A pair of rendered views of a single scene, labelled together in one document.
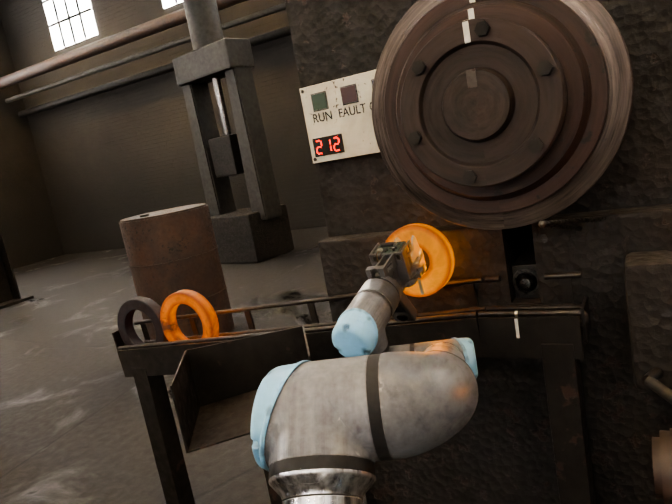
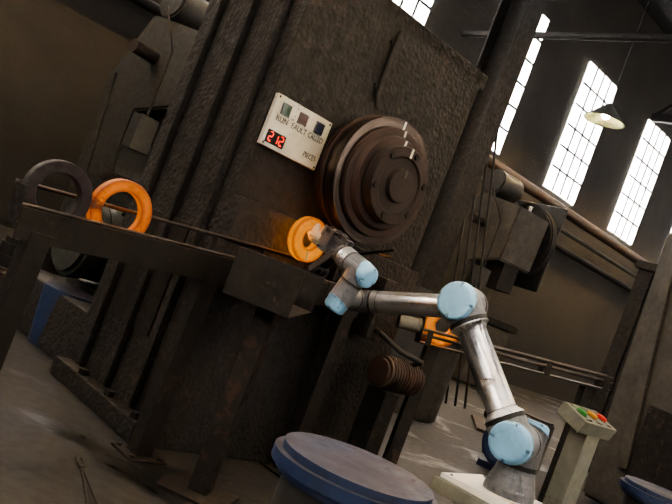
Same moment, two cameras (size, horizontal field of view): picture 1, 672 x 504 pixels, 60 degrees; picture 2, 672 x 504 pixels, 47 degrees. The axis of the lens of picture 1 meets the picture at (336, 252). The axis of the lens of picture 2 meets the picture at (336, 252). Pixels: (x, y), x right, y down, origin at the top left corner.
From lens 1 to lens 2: 241 cm
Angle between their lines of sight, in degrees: 74
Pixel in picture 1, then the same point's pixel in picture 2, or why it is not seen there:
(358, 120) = (298, 137)
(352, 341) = (372, 277)
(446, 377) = not seen: hidden behind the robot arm
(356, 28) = (320, 85)
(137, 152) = not seen: outside the picture
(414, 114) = (380, 173)
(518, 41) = (422, 171)
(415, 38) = (380, 134)
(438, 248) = not seen: hidden behind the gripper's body
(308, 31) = (298, 63)
